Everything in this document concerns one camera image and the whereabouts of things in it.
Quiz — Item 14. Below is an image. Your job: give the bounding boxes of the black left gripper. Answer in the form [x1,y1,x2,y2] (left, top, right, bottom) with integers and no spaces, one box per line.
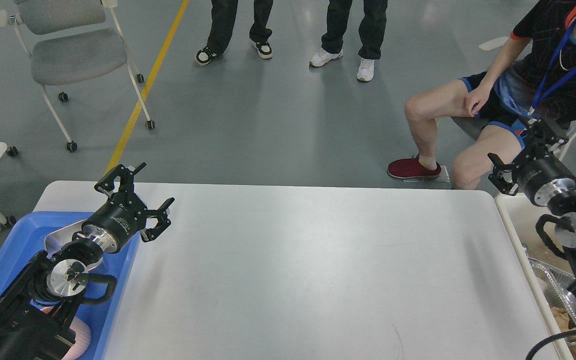
[85,162,175,254]

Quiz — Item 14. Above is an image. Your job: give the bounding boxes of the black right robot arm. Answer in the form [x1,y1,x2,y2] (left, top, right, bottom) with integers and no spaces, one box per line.
[487,117,576,360]

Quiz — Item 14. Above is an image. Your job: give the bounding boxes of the white waste bin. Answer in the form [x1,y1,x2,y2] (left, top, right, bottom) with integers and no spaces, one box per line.
[494,194,574,335]

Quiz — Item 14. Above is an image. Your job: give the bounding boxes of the grey office chair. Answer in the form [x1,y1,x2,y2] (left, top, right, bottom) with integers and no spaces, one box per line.
[0,0,156,153]

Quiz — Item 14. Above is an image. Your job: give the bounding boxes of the blue plastic tray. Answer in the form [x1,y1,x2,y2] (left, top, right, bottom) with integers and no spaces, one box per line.
[0,211,141,360]

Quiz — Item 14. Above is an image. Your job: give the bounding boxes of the pink ribbed mug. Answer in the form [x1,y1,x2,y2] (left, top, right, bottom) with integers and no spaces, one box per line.
[62,316,92,360]

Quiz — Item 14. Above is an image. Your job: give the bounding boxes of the foil tray inside bin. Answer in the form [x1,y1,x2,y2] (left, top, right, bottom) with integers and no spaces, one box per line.
[528,257,576,328]

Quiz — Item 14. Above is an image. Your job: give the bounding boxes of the person with white sneakers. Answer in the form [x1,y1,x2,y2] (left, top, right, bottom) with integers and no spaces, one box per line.
[309,0,389,83]

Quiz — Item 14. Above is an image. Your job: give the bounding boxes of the seated person in shorts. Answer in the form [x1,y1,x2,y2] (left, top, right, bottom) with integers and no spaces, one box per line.
[387,0,576,190]

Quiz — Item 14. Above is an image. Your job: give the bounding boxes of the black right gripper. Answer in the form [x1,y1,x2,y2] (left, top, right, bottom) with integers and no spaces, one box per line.
[487,117,576,207]

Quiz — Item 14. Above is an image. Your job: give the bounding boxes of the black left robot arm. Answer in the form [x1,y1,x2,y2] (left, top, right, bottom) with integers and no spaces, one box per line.
[0,162,174,360]

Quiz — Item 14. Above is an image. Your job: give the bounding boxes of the grey chair under person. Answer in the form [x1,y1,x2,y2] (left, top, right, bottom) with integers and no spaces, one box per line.
[451,36,576,161]

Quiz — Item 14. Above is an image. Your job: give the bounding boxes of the person in black trousers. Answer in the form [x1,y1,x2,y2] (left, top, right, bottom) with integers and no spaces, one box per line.
[195,0,274,67]

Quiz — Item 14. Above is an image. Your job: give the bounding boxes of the square stainless steel container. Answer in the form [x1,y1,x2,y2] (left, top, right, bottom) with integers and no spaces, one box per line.
[45,220,119,271]

